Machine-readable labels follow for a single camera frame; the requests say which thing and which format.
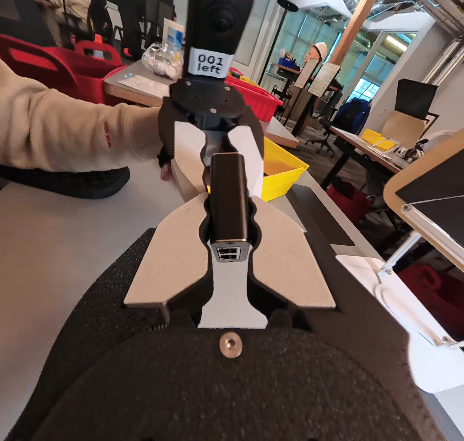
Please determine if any black floor lamp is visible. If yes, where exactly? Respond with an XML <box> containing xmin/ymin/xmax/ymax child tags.
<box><xmin>258</xmin><ymin>0</ymin><xmax>299</xmax><ymax>86</ymax></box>

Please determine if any white rounded panel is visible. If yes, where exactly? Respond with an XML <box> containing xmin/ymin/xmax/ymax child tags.
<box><xmin>335</xmin><ymin>254</ymin><xmax>464</xmax><ymax>394</ymax></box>

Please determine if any black power bank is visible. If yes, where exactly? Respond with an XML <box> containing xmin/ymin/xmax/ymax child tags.
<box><xmin>208</xmin><ymin>152</ymin><xmax>253</xmax><ymax>264</ymax></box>

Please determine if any brown cardboard sheet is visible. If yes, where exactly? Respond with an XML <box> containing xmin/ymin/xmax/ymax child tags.
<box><xmin>382</xmin><ymin>111</ymin><xmax>426</xmax><ymax>140</ymax></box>

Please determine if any wooden desk with black legs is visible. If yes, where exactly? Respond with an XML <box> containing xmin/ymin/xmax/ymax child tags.
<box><xmin>321</xmin><ymin>126</ymin><xmax>410</xmax><ymax>191</ymax></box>

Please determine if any wooden post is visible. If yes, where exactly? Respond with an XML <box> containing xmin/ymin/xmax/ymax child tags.
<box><xmin>328</xmin><ymin>0</ymin><xmax>390</xmax><ymax>66</ymax></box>

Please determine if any yellow plastic bin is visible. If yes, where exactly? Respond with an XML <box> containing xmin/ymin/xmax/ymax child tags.
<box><xmin>261</xmin><ymin>136</ymin><xmax>310</xmax><ymax>202</ymax></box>

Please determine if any black padded cushion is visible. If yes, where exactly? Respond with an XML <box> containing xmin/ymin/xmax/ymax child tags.
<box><xmin>0</xmin><ymin>165</ymin><xmax>131</xmax><ymax>199</ymax></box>

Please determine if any black square panel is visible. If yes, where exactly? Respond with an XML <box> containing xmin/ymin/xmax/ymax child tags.
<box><xmin>394</xmin><ymin>79</ymin><xmax>438</xmax><ymax>120</ymax></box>

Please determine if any red ribbed plastic bin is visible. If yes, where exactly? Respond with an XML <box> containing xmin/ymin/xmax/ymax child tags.
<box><xmin>225</xmin><ymin>69</ymin><xmax>284</xmax><ymax>122</ymax></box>

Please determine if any small yellow bin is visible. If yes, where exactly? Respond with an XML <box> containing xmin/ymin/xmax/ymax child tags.
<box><xmin>361</xmin><ymin>128</ymin><xmax>397</xmax><ymax>151</ymax></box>

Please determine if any white clipboard sheet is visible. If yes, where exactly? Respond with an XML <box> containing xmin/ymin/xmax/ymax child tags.
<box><xmin>307</xmin><ymin>63</ymin><xmax>341</xmax><ymax>97</ymax></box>

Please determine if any white box with blue label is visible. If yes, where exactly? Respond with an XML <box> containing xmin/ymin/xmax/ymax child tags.
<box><xmin>162</xmin><ymin>18</ymin><xmax>186</xmax><ymax>51</ymax></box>

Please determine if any blue backpack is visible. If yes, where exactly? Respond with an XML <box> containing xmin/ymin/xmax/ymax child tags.
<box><xmin>333</xmin><ymin>98</ymin><xmax>372</xmax><ymax>135</ymax></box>

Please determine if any person's left forearm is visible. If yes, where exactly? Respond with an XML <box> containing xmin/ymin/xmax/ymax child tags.
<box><xmin>0</xmin><ymin>58</ymin><xmax>171</xmax><ymax>173</ymax></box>

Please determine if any black office chair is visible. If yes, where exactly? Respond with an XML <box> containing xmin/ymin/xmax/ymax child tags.
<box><xmin>305</xmin><ymin>116</ymin><xmax>339</xmax><ymax>157</ymax></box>

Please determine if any red bag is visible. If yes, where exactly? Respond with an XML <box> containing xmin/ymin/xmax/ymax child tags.
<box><xmin>326</xmin><ymin>182</ymin><xmax>374</xmax><ymax>224</ymax></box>
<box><xmin>397</xmin><ymin>263</ymin><xmax>464</xmax><ymax>340</ymax></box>

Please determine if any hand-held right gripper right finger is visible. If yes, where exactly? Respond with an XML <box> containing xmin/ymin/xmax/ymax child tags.
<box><xmin>247</xmin><ymin>195</ymin><xmax>336</xmax><ymax>318</ymax></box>

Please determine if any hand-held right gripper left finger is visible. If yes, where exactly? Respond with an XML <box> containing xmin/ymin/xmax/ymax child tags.
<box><xmin>123</xmin><ymin>192</ymin><xmax>215</xmax><ymax>323</ymax></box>

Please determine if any red plastic tote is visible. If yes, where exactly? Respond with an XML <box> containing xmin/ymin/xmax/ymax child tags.
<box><xmin>74</xmin><ymin>40</ymin><xmax>124</xmax><ymax>66</ymax></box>
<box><xmin>0</xmin><ymin>34</ymin><xmax>127</xmax><ymax>104</ymax></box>

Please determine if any clear plastic bag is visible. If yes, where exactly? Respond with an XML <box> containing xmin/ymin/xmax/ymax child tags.
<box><xmin>141</xmin><ymin>42</ymin><xmax>182</xmax><ymax>81</ymax></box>

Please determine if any wood-edged black board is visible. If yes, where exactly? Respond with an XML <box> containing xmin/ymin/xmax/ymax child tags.
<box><xmin>384</xmin><ymin>127</ymin><xmax>464</xmax><ymax>273</ymax></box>

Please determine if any white metal bracket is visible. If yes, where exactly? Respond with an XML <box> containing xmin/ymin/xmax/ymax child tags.
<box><xmin>375</xmin><ymin>227</ymin><xmax>464</xmax><ymax>347</ymax></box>

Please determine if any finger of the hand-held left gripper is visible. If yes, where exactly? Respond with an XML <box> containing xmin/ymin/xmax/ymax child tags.
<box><xmin>223</xmin><ymin>125</ymin><xmax>264</xmax><ymax>199</ymax></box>
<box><xmin>170</xmin><ymin>121</ymin><xmax>211</xmax><ymax>203</ymax></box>

